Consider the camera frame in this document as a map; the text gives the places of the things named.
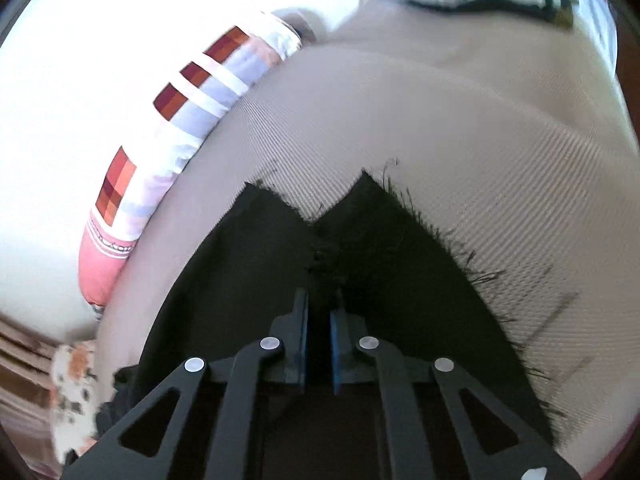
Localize beige woven bed sheet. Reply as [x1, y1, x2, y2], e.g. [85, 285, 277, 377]
[96, 0, 639, 477]

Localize floral patterned cloth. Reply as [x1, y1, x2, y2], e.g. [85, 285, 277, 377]
[50, 340, 100, 464]

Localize black pants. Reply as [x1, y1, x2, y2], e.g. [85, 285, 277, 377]
[95, 169, 572, 480]

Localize pink white checkered pillow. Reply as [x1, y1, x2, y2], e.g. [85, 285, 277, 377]
[78, 13, 304, 314]

